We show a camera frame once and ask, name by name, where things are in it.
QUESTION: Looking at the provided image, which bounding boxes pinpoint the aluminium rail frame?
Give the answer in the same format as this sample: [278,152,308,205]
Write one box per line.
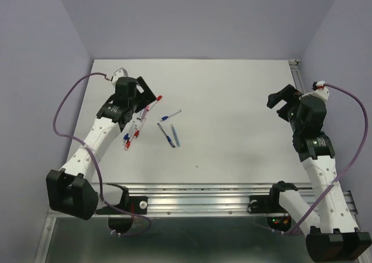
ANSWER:
[34,183,361,263]

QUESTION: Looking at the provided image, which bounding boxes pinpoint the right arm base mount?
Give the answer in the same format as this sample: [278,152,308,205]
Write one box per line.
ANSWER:
[248,181,298,214]

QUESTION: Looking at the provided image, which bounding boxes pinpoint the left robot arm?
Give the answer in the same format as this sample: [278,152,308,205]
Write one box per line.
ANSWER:
[46,74,156,220]

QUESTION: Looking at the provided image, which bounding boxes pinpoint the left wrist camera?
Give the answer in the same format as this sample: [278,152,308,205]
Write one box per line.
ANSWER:
[110,67,128,86]

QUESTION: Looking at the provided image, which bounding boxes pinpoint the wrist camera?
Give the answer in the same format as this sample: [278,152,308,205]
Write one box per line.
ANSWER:
[310,81,330,102]
[110,67,128,86]

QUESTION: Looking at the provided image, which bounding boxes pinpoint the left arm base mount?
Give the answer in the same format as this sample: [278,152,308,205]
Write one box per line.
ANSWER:
[103,183,148,215]

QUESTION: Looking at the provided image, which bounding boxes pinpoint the light blue pen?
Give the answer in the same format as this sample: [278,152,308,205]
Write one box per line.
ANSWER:
[170,124,180,147]

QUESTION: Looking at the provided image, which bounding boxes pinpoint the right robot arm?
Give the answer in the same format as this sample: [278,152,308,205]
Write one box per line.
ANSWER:
[267,81,371,262]

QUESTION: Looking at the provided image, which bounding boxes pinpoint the right side aluminium rail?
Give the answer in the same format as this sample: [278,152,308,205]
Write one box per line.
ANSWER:
[288,59,306,93]

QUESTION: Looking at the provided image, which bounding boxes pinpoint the blue gel pen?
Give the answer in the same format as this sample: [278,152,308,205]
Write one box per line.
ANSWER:
[157,123,176,148]

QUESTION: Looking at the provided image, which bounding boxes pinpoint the red cap marker middle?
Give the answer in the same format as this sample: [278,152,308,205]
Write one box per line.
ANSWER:
[134,118,146,138]

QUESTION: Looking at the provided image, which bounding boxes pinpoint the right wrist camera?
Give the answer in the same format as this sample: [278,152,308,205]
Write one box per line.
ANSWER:
[310,81,330,102]

